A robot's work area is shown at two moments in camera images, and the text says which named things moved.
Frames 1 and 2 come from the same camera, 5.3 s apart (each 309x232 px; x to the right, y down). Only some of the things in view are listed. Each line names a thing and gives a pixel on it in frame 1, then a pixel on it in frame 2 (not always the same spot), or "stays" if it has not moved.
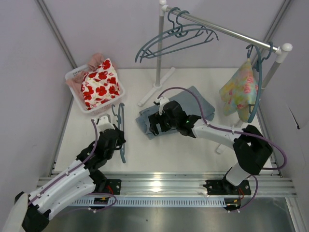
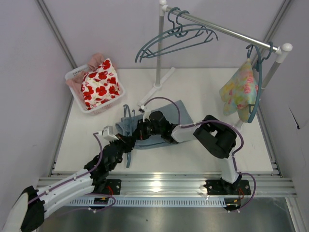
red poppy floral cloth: (100, 84) stays
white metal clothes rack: (280, 49) stays
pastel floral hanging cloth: (241, 93) stays
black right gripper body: (156, 121) -> (141, 128)
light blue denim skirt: (195, 104) -> (173, 113)
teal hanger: (120, 118) -> (128, 154)
